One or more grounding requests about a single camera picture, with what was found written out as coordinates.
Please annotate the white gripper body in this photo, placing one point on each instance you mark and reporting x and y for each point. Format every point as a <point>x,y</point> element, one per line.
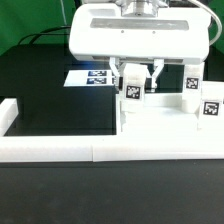
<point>175,35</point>

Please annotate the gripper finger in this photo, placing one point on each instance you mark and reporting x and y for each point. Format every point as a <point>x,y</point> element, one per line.
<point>115,73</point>
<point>158,66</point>

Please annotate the white square tabletop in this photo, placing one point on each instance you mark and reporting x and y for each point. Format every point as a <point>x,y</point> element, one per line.
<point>161,114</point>

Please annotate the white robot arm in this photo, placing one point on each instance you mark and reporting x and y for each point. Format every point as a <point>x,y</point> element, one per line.
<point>144,8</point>

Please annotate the white sheet with AprilTags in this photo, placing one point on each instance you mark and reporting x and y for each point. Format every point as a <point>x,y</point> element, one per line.
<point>89,78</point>

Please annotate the white U-shaped obstacle fence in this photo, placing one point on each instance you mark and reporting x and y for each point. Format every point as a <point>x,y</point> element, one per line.
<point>123,147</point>

